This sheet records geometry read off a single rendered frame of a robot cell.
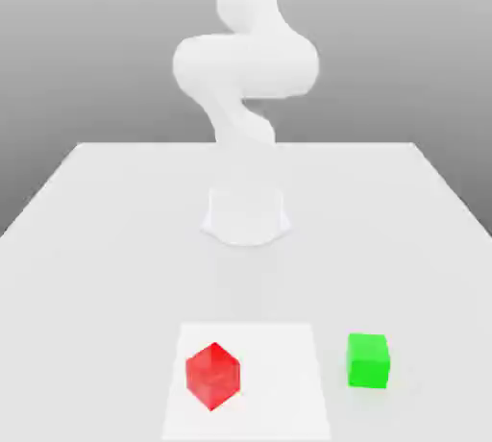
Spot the small green cube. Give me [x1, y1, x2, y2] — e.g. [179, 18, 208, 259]
[346, 332, 391, 390]

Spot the small red cube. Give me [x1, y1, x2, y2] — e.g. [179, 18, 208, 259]
[184, 341, 242, 412]

